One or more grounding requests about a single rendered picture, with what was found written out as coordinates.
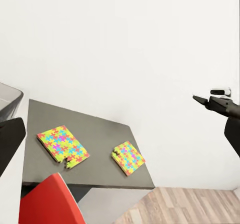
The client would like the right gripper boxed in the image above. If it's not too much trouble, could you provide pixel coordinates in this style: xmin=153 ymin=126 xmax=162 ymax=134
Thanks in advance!
xmin=192 ymin=95 xmax=239 ymax=117

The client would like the jigsaw puzzle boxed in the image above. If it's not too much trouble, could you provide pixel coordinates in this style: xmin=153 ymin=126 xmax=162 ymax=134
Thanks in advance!
xmin=37 ymin=125 xmax=90 ymax=168
xmin=112 ymin=141 xmax=146 ymax=177

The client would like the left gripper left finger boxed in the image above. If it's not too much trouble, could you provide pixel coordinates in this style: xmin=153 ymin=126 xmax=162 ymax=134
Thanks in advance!
xmin=0 ymin=117 xmax=26 ymax=177

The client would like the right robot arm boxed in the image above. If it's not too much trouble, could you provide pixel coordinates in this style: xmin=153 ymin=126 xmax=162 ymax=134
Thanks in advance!
xmin=192 ymin=88 xmax=240 ymax=119

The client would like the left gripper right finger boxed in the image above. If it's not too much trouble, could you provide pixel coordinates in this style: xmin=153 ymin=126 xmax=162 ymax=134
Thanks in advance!
xmin=224 ymin=116 xmax=240 ymax=157

